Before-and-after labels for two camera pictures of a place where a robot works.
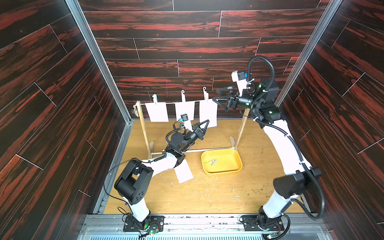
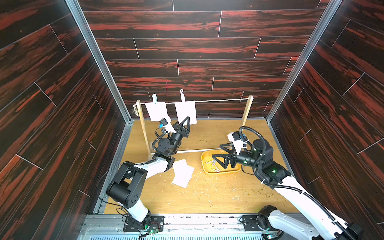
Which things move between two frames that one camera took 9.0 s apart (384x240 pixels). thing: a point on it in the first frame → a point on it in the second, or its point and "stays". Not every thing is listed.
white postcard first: x=157 y=112 stays
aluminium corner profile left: x=101 y=58 stays
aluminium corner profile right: x=331 y=7 stays
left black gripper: x=196 y=134 → x=181 y=133
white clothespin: x=205 y=94 → x=214 y=162
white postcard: x=208 y=111 → x=182 y=178
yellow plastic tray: x=221 y=161 stays
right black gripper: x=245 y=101 → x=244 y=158
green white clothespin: x=155 y=98 stays
